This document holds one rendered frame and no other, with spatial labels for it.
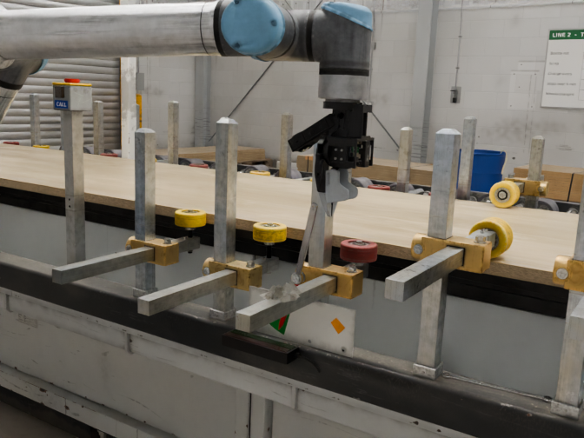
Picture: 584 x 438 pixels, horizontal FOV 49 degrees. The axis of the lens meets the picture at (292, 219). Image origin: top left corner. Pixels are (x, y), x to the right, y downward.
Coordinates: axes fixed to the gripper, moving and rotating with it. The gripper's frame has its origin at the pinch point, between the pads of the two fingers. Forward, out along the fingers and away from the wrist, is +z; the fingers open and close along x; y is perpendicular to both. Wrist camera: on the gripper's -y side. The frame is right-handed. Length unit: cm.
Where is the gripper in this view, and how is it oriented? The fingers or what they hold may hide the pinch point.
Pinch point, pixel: (327, 209)
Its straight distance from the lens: 121.5
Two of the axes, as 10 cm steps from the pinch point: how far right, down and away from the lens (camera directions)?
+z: -0.4, 9.8, 1.9
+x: 5.4, -1.4, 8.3
